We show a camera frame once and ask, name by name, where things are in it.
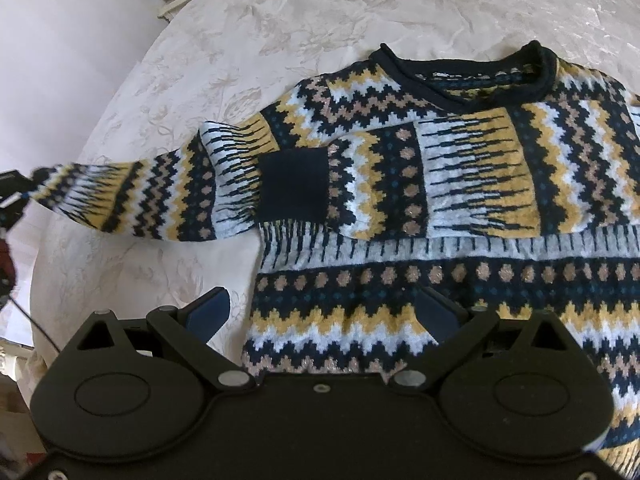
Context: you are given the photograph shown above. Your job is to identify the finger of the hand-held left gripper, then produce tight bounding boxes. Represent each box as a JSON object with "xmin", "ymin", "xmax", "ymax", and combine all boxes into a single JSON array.
[{"xmin": 0, "ymin": 170, "xmax": 32, "ymax": 226}]

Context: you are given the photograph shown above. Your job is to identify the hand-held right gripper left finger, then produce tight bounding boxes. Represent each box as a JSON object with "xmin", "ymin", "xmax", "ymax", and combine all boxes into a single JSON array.
[{"xmin": 65, "ymin": 287, "xmax": 258, "ymax": 395}]

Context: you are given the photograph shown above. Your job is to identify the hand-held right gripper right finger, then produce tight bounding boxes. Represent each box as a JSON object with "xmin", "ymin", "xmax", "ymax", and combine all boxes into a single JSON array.
[{"xmin": 387, "ymin": 287, "xmax": 586, "ymax": 393}]

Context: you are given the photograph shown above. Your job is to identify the patterned knit sweater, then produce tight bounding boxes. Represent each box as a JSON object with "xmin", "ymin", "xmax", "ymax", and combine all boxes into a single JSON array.
[{"xmin": 30, "ymin": 42, "xmax": 640, "ymax": 468}]

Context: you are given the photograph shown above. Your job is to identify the person's left forearm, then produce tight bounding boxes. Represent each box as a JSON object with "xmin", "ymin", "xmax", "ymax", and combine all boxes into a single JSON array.
[{"xmin": 0, "ymin": 237, "xmax": 17, "ymax": 297}]

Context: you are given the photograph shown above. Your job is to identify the white nightstand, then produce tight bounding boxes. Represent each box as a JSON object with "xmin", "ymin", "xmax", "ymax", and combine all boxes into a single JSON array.
[{"xmin": 156, "ymin": 0, "xmax": 201, "ymax": 22}]

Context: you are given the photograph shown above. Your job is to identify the white embossed bedspread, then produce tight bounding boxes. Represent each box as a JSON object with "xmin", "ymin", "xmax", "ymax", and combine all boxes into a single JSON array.
[{"xmin": 30, "ymin": 0, "xmax": 640, "ymax": 361}]

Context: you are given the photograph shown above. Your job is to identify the black cable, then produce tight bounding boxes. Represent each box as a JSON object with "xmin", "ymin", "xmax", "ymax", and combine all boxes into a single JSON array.
[{"xmin": 9, "ymin": 299, "xmax": 57, "ymax": 357}]

